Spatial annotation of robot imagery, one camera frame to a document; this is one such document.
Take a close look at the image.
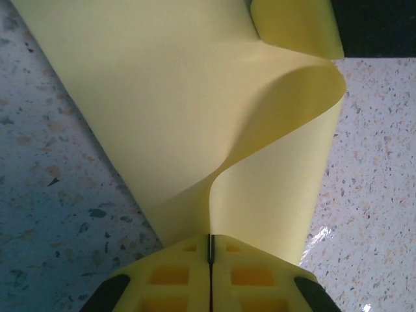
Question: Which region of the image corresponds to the yellow cloth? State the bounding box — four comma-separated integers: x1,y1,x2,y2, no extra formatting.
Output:
9,0,346,268

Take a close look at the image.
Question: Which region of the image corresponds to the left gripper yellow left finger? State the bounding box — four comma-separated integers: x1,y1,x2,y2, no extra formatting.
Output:
81,233,212,312

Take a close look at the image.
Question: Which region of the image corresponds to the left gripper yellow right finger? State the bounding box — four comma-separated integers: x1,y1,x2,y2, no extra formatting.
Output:
211,233,342,312

